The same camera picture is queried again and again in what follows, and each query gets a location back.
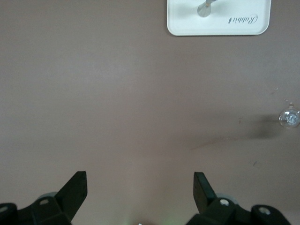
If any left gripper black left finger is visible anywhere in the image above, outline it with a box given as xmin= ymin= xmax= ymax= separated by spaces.
xmin=0 ymin=171 xmax=88 ymax=225

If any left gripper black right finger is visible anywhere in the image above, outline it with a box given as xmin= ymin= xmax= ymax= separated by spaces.
xmin=187 ymin=172 xmax=291 ymax=225

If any small steel jigger cup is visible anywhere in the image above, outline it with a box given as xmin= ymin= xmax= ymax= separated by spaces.
xmin=197 ymin=0 xmax=218 ymax=18

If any clear stemmed wine glass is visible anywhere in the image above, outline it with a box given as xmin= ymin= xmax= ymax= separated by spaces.
xmin=278 ymin=103 xmax=300 ymax=129

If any white tray with rabbit print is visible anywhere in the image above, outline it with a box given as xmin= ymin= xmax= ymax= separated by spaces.
xmin=166 ymin=0 xmax=272 ymax=37

